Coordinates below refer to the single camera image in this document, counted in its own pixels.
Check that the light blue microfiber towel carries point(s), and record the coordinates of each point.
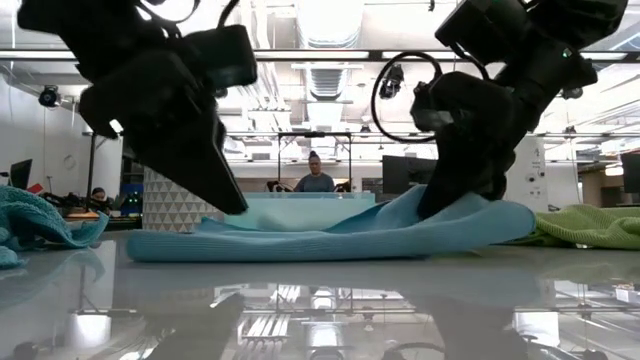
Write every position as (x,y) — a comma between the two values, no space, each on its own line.
(325,245)

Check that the silver ceiling air duct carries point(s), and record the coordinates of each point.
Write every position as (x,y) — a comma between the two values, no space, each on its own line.
(327,30)

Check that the lime green microfiber towel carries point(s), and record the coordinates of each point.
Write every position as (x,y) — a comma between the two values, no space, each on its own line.
(590,227)

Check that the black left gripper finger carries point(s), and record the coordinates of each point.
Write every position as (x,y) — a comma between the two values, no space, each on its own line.
(205,170)

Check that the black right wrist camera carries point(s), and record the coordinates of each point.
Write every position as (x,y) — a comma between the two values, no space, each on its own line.
(430,112)

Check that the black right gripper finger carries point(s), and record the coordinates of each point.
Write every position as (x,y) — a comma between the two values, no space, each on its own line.
(465,182)

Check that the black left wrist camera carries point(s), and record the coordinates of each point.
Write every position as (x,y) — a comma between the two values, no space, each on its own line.
(225,55)

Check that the black ceiling-mounted camera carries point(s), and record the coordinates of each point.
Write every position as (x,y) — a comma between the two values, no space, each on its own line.
(50,96)
(391,82)

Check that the person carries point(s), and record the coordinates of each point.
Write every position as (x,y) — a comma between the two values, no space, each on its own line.
(98,197)
(315,182)

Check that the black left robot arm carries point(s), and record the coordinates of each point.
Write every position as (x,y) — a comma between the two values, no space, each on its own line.
(90,30)

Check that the white patterned plant pot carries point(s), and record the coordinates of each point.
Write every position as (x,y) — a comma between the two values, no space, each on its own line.
(170,205)

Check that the black aluminium frame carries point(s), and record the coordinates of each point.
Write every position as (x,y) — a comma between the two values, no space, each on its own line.
(320,55)

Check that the teal microfiber towel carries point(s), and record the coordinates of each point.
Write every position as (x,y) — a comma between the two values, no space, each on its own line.
(40,220)

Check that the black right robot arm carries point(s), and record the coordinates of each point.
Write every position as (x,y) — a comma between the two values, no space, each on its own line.
(550,50)

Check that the black background rig frame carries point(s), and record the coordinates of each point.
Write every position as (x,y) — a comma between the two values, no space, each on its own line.
(315,134)

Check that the translucent teal plastic bin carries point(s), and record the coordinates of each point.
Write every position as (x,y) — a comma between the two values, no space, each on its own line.
(300,212)

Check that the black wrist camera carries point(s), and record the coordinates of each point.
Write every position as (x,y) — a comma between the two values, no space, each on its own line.
(430,112)
(225,55)

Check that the black computer monitor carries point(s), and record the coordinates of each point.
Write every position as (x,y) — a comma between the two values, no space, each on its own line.
(631,172)
(21,175)
(400,175)

